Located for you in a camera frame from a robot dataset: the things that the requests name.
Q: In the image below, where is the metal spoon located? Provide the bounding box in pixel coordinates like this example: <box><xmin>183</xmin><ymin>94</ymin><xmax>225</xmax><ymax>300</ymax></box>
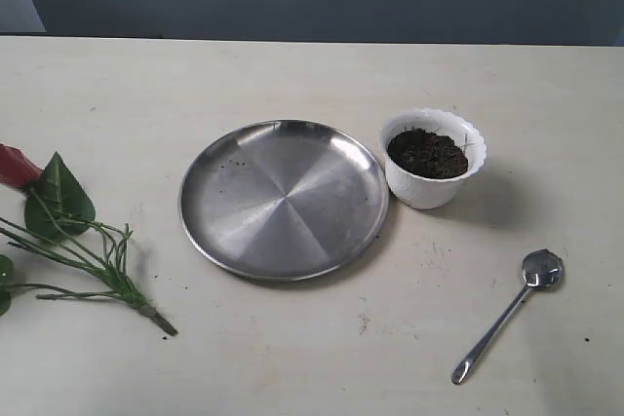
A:
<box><xmin>450</xmin><ymin>248</ymin><xmax>565</xmax><ymax>386</ymax></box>

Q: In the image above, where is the round stainless steel plate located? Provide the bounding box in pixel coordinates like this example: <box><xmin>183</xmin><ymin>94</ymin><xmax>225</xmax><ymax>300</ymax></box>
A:
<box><xmin>178</xmin><ymin>120</ymin><xmax>390</xmax><ymax>282</ymax></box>

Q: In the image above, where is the white scalloped plastic pot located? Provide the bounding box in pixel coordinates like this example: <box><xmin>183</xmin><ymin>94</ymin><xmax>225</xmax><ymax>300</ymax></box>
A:
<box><xmin>379</xmin><ymin>108</ymin><xmax>488</xmax><ymax>210</ymax></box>

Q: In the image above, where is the artificial red flower stem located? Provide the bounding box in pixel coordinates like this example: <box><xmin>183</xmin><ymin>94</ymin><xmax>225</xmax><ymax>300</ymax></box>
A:
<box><xmin>1</xmin><ymin>144</ymin><xmax>178</xmax><ymax>337</ymax></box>

